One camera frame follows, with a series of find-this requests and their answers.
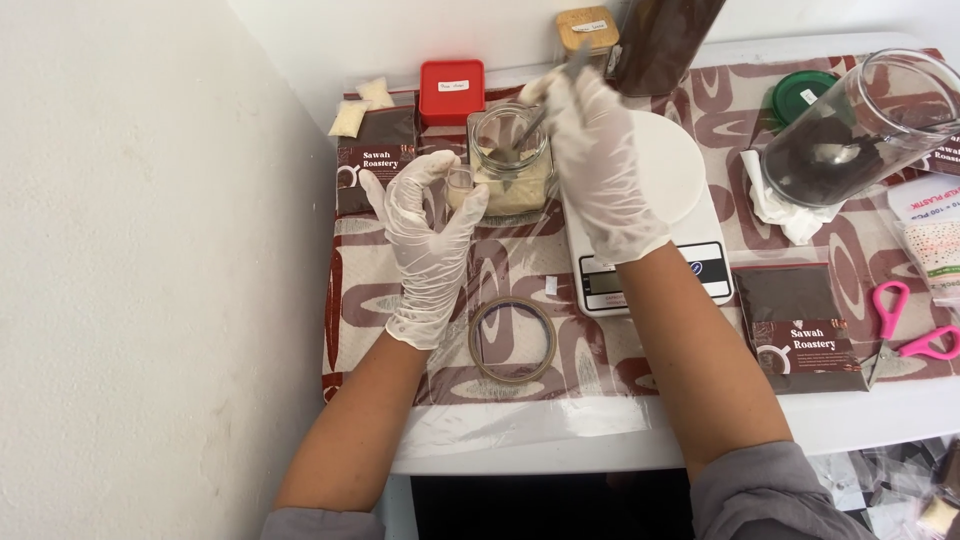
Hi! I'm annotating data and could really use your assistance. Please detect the pink handled scissors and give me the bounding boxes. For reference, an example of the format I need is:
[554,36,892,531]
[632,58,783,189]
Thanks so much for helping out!
[861,280,960,390]

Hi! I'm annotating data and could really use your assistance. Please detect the brown patterned tablecloth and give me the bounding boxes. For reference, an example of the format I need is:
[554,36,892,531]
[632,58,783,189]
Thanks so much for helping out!
[322,48,960,406]

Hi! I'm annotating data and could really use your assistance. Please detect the tall jar of ground coffee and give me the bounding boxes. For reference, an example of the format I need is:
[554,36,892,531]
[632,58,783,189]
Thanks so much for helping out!
[611,0,727,99]

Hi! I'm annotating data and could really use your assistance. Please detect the metal scoop spoon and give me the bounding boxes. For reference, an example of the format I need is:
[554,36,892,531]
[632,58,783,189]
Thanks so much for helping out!
[806,138,888,168]

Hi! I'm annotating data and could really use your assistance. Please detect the crumpled white tissue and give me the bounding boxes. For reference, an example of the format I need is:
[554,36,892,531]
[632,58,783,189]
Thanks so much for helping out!
[740,148,846,247]

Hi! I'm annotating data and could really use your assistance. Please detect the clear tape roll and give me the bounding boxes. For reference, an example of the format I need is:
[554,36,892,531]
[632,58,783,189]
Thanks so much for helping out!
[468,296,558,386]

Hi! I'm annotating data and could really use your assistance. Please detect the white digital kitchen scale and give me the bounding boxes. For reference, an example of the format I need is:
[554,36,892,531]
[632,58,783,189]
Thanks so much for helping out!
[558,111,735,318]

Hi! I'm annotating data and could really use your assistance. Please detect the green round lid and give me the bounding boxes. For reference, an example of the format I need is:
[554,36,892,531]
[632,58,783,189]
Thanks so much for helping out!
[771,69,841,127]

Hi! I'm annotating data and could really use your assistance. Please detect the jar with wooden lid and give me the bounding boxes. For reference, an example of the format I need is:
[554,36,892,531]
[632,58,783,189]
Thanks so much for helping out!
[555,6,621,73]

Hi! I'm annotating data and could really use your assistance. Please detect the person's left hand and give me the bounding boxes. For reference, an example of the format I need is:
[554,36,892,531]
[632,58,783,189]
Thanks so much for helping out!
[358,150,490,351]

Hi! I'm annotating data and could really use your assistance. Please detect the small clear plastic cup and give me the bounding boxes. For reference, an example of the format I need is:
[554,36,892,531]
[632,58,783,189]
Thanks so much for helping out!
[445,165,478,213]

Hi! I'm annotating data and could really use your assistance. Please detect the person's gray right sleeve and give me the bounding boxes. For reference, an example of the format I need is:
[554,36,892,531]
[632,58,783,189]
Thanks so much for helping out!
[690,441,879,540]

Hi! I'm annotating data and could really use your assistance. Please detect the pack of clear plastic bags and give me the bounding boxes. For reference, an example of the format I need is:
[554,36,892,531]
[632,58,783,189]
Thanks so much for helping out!
[887,174,960,306]

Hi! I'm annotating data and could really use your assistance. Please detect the large glass jar with coffee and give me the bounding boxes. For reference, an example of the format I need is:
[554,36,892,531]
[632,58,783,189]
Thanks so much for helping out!
[759,48,960,209]

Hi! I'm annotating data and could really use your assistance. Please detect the red square container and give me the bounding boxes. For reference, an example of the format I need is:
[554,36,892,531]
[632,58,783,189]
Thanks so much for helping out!
[418,60,486,127]

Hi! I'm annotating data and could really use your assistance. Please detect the square glass jar with sugar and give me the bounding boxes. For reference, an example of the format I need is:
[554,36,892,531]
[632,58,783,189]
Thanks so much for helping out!
[468,103,555,219]

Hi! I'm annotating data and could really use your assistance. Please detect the person's gray sleeve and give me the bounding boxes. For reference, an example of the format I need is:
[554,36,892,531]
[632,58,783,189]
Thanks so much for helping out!
[690,441,879,540]
[261,507,387,540]

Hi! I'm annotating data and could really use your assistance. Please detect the person's right hand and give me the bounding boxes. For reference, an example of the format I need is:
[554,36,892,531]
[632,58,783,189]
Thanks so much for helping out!
[519,66,674,265]

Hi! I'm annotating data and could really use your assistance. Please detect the clear plastic sheet bag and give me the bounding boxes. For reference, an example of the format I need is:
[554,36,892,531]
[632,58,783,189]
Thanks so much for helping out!
[393,213,654,460]

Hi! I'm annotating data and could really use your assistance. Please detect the heap of plastic packets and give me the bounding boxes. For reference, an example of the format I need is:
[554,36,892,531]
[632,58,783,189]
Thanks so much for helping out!
[810,435,960,540]

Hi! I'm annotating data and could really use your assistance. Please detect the small sugar sachet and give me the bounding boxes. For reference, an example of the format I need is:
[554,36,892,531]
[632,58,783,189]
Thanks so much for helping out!
[354,76,396,111]
[327,99,371,138]

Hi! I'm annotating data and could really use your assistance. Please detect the person's gray left sleeve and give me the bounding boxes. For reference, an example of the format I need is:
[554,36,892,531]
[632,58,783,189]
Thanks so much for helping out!
[261,507,387,540]

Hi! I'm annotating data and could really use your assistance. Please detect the brown coffee packet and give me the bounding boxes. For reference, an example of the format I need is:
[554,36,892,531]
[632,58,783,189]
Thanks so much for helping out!
[731,262,871,395]
[926,131,960,178]
[336,105,418,217]

